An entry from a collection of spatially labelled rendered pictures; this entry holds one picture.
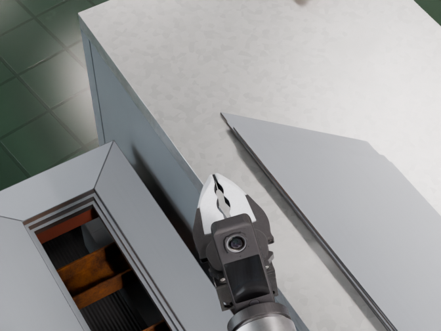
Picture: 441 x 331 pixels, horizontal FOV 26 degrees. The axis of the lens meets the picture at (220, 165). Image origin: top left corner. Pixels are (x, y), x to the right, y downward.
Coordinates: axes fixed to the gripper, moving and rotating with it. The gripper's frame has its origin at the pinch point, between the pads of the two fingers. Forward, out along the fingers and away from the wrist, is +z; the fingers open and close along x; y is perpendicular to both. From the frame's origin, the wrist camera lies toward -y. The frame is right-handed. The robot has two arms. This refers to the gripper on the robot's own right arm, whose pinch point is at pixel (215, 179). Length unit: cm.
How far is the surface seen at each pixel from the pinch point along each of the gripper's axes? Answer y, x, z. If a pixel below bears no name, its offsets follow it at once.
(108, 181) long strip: 57, -17, 48
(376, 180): 41, 29, 21
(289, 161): 40, 15, 28
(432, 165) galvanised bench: 45, 40, 23
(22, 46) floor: 139, -43, 179
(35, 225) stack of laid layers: 58, -33, 43
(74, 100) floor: 141, -29, 150
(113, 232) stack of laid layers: 60, -19, 38
